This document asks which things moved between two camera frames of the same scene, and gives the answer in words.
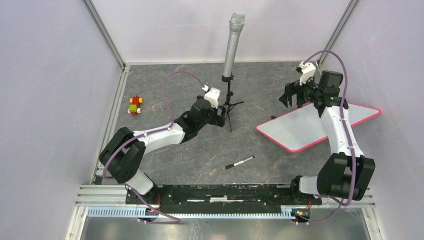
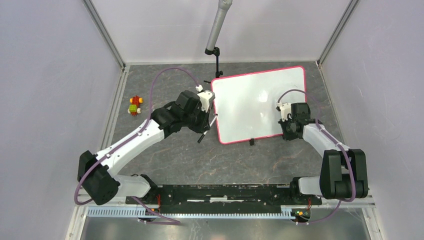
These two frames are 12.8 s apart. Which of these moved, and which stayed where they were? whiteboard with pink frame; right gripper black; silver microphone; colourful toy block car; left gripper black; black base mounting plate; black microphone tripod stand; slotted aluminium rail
Moved: left gripper black; black microphone tripod stand; whiteboard with pink frame; silver microphone; right gripper black
Stayed: black base mounting plate; slotted aluminium rail; colourful toy block car
